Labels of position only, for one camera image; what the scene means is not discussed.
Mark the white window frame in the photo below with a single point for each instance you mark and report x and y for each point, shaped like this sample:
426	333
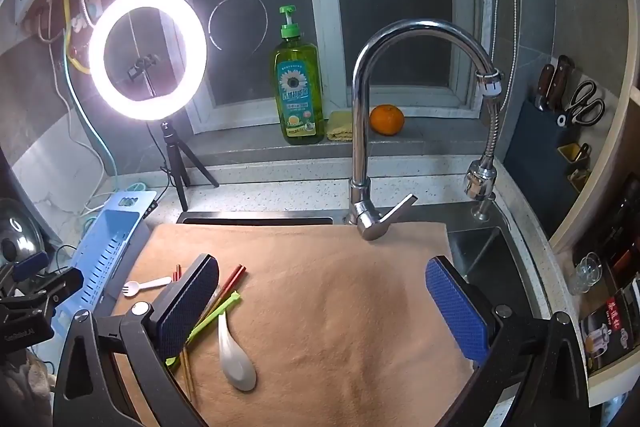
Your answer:
320	7

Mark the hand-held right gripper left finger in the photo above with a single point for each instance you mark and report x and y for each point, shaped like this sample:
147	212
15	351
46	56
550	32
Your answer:
187	307

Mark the yellow utensil cup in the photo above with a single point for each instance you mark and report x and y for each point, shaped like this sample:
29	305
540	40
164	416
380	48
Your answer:
570	154

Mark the orange fruit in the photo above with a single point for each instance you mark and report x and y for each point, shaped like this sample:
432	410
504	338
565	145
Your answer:
386	119

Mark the white plastic spork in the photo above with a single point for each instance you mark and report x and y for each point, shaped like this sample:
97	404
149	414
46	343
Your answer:
150	284

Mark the tan towel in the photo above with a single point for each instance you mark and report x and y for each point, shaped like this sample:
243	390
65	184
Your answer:
325	307

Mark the yellow sponge cloth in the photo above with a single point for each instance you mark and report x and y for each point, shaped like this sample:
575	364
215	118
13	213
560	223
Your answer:
340	127

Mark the light wooden cabinet frame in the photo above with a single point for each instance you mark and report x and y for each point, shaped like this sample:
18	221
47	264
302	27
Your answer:
600	187

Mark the dark blue knife holder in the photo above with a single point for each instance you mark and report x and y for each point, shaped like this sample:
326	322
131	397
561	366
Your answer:
537	142

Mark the black tripod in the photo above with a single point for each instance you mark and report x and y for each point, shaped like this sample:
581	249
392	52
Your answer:
169	142

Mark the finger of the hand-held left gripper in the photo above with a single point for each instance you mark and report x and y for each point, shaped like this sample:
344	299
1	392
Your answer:
62	288
31	264

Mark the clear drinking glasses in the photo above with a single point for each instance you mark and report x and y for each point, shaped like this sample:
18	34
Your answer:
585	272

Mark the white ceramic spoon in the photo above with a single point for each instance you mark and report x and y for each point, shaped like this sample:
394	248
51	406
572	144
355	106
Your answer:
237	372

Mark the person's left forearm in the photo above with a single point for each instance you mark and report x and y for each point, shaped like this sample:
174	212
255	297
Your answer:
20	387

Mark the printed cardboard box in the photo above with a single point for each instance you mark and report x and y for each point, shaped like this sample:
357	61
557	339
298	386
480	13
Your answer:
610	327

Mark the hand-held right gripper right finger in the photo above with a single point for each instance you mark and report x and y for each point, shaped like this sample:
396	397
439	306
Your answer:
457	307

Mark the green dish soap bottle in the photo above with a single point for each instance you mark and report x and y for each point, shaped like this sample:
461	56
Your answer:
297	97

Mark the green plastic spoon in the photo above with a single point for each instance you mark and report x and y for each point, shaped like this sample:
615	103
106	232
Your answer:
215	317

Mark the chrome faucet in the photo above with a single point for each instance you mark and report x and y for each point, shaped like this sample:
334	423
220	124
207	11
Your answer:
361	132

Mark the blue plastic basket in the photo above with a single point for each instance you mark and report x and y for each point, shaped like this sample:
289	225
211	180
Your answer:
100	252

